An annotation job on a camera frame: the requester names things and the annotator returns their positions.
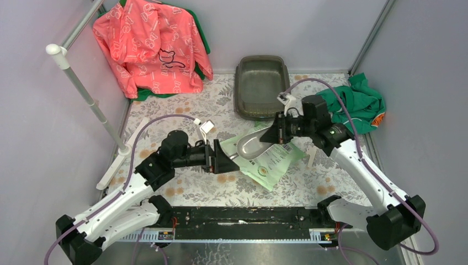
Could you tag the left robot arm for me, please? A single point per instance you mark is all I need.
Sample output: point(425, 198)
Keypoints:
point(133, 205)

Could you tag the crumpled green garment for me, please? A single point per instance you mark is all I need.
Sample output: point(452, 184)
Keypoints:
point(364, 104)

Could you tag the beige bag sealing clip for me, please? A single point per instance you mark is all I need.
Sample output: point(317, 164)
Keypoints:
point(311, 153)

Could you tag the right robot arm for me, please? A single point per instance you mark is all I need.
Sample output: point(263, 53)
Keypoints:
point(392, 217)

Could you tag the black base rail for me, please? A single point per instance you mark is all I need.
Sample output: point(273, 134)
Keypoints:
point(246, 224)

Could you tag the metal litter scoop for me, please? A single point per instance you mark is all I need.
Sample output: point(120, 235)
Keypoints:
point(250, 146)

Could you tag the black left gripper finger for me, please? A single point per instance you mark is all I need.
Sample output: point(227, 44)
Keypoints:
point(219, 154)
point(225, 167)

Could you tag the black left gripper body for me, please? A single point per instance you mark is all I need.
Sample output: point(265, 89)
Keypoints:
point(211, 157)

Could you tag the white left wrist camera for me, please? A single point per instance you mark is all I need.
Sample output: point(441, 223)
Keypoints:
point(206, 127)

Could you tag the pink hooded jacket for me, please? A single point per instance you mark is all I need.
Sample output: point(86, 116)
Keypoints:
point(153, 47)

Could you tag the white clothes rack pole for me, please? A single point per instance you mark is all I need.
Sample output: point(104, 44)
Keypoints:
point(58, 54)

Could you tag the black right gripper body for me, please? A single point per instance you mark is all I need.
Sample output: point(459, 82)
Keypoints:
point(289, 127)

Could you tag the green cat litter bag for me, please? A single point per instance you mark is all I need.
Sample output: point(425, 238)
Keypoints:
point(267, 168)

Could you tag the grey plastic litter box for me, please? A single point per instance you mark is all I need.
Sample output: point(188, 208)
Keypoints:
point(258, 81)

